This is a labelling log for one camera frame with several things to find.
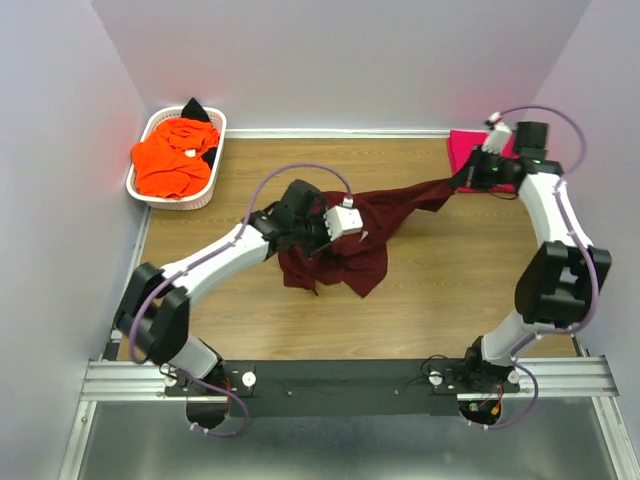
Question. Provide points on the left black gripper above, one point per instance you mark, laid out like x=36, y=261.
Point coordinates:
x=309, y=250

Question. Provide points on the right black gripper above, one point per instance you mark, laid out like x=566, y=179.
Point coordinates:
x=464, y=176

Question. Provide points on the maroon t shirt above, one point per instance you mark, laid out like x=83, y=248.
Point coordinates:
x=361, y=260

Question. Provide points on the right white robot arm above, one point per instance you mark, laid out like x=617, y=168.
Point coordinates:
x=558, y=292

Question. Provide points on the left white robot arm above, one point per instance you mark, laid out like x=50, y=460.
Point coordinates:
x=154, y=312

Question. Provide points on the folded pink t shirt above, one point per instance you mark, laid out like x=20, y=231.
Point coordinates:
x=460, y=144

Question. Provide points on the white laundry basket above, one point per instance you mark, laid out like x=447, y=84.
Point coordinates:
x=193, y=202

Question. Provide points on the orange t shirt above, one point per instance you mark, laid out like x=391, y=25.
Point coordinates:
x=169, y=163

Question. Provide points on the black t shirt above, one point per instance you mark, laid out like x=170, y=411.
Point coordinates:
x=193, y=110

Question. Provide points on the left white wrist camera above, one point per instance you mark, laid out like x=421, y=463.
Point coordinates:
x=342, y=222

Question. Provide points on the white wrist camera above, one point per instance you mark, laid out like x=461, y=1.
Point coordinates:
x=342, y=222
x=499, y=134

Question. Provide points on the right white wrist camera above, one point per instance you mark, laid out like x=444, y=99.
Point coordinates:
x=499, y=134

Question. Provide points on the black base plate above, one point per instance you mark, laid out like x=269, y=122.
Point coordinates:
x=434, y=386

